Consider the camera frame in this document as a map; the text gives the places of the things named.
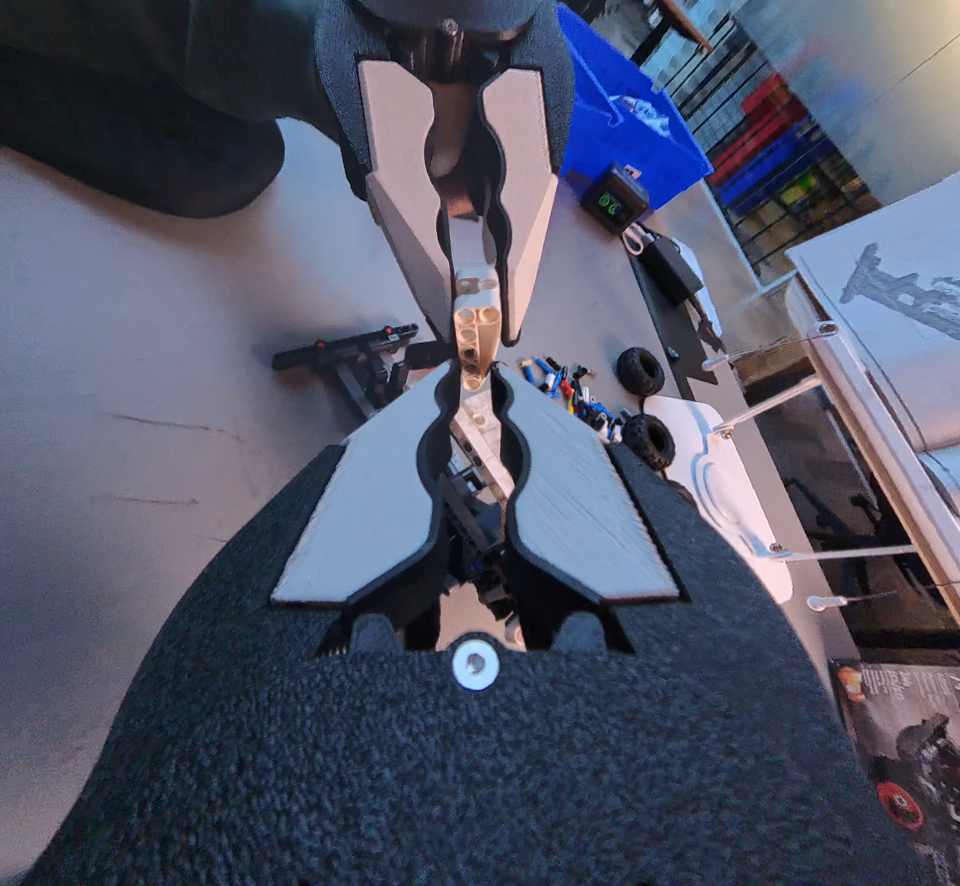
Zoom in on black toy tyre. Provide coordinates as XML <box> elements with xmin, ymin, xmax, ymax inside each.
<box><xmin>622</xmin><ymin>413</ymin><xmax>676</xmax><ymax>472</ymax></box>
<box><xmin>616</xmin><ymin>347</ymin><xmax>666</xmax><ymax>397</ymax></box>

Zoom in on clear plastic bags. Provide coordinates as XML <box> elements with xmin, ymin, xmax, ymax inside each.
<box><xmin>611</xmin><ymin>97</ymin><xmax>672</xmax><ymax>138</ymax></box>

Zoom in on black desk mat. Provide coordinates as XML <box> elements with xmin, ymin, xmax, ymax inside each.
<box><xmin>626</xmin><ymin>233</ymin><xmax>744</xmax><ymax>384</ymax></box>

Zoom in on black chair armrest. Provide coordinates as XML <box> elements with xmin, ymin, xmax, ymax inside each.
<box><xmin>0</xmin><ymin>46</ymin><xmax>286</xmax><ymax>219</ymax></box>

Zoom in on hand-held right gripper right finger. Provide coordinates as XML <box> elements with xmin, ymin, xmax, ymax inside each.
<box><xmin>491</xmin><ymin>363</ymin><xmax>682</xmax><ymax>605</ymax></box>

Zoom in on storage shelf with bins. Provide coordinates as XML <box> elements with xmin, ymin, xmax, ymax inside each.
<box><xmin>667</xmin><ymin>23</ymin><xmax>886</xmax><ymax>279</ymax></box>

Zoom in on pile of small brick parts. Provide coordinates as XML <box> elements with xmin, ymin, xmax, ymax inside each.
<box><xmin>517</xmin><ymin>357</ymin><xmax>625</xmax><ymax>446</ymax></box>

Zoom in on person's left forearm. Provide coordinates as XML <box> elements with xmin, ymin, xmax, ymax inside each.
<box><xmin>0</xmin><ymin>0</ymin><xmax>331</xmax><ymax>125</ymax></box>

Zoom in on grey desk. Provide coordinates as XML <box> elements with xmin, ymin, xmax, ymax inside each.
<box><xmin>0</xmin><ymin>117</ymin><xmax>841</xmax><ymax>872</ymax></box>

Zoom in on black power bank with screen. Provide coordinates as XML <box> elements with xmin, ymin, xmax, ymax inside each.
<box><xmin>579</xmin><ymin>163</ymin><xmax>651</xmax><ymax>234</ymax></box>

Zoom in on black adapter cable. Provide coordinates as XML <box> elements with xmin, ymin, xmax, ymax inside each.
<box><xmin>693</xmin><ymin>293</ymin><xmax>726</xmax><ymax>356</ymax></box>

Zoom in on toy truck cardboard box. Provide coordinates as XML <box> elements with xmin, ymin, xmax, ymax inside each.
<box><xmin>831</xmin><ymin>659</ymin><xmax>960</xmax><ymax>886</ymax></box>

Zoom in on white instruction booklet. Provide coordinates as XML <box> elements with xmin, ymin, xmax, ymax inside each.
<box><xmin>783</xmin><ymin>173</ymin><xmax>960</xmax><ymax>602</ymax></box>

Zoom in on white brick toy truck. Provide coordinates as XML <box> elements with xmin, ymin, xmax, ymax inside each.
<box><xmin>271</xmin><ymin>323</ymin><xmax>526</xmax><ymax>650</ymax></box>

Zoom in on black power adapter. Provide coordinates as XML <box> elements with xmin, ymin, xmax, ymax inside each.
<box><xmin>637</xmin><ymin>235</ymin><xmax>704</xmax><ymax>305</ymax></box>

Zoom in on blue plastic bin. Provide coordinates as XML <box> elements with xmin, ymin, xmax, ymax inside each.
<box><xmin>558</xmin><ymin>4</ymin><xmax>714</xmax><ymax>210</ymax></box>

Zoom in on white thin brick liftarm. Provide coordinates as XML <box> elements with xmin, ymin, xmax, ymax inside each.
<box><xmin>448</xmin><ymin>214</ymin><xmax>504</xmax><ymax>393</ymax></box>

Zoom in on white booklet stand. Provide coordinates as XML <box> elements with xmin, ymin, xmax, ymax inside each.
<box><xmin>645</xmin><ymin>322</ymin><xmax>960</xmax><ymax>611</ymax></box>

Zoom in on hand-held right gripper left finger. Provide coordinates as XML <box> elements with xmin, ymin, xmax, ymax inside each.
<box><xmin>270</xmin><ymin>361</ymin><xmax>460</xmax><ymax>608</ymax></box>

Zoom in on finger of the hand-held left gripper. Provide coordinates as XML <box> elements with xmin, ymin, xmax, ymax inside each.
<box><xmin>480</xmin><ymin>68</ymin><xmax>561</xmax><ymax>347</ymax></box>
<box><xmin>356</xmin><ymin>59</ymin><xmax>457</xmax><ymax>358</ymax></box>

